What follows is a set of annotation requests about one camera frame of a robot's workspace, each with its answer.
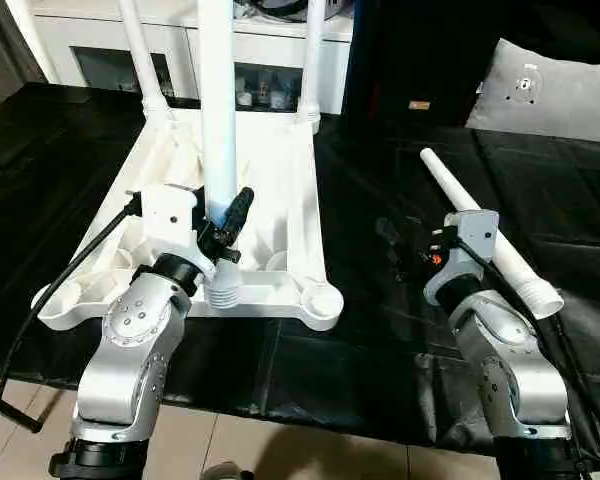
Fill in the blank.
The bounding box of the grey cushion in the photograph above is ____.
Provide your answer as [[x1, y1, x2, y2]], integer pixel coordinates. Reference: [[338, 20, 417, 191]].
[[465, 38, 600, 145]]

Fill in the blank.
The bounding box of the white glass-door cabinet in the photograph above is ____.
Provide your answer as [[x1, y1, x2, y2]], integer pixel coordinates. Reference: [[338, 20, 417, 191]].
[[25, 0, 357, 116]]

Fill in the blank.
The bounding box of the dark round appliance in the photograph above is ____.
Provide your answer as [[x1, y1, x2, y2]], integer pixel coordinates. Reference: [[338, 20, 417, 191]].
[[235, 0, 356, 21]]

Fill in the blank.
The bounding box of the white plastic table leg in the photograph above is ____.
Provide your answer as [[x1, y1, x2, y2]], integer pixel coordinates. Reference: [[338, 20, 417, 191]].
[[296, 0, 329, 127], [420, 148, 565, 321], [118, 0, 177, 127], [196, 0, 245, 310]]

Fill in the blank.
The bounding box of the grey window curtain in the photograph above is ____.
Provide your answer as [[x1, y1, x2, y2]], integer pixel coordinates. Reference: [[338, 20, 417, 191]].
[[0, 0, 43, 113]]

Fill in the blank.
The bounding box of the black table frame leg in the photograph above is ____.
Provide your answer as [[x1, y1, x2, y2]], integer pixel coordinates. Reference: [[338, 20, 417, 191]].
[[0, 385, 43, 433]]

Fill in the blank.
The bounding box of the white plastic table top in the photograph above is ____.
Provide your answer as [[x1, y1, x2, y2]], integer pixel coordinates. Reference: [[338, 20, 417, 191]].
[[32, 105, 346, 333]]

